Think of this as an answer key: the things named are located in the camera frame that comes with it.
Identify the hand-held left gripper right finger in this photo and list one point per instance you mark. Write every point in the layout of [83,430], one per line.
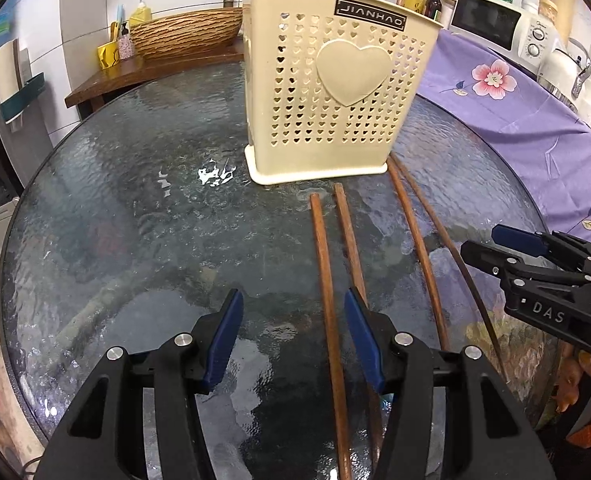
[365,340]

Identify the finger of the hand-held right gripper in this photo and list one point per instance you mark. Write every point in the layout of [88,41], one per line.
[490,259]
[520,240]

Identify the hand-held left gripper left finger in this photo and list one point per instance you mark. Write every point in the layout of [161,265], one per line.
[223,345]

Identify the cream perforated utensil holder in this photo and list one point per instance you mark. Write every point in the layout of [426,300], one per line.
[295,60]

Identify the purple floral cloth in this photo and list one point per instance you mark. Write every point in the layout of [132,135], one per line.
[515,130]

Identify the white electric kettle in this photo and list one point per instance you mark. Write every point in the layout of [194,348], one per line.
[560,72]

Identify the white microwave oven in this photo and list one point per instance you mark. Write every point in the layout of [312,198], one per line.
[485,20]

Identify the round cat print cushion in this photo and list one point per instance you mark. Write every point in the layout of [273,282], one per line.
[0,400]

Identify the jar with beige lid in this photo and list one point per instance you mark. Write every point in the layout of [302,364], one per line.
[548,6]

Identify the brown glass bottle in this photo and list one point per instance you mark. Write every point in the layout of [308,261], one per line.
[434,5]

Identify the dark wooden counter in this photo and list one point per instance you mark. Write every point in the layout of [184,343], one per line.
[125,77]

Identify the yellow cup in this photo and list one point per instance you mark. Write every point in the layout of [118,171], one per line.
[108,55]

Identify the small pink pump bottle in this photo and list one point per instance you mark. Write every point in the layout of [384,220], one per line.
[125,46]

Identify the woven pattern wash basin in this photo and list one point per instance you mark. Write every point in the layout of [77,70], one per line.
[185,32]

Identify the paper cup dispenser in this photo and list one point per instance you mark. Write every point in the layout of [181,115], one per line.
[13,85]

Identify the yellow soap pump bottle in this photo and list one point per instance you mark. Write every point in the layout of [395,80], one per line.
[139,14]

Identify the blue toothbrush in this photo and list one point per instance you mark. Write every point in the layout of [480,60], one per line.
[120,17]

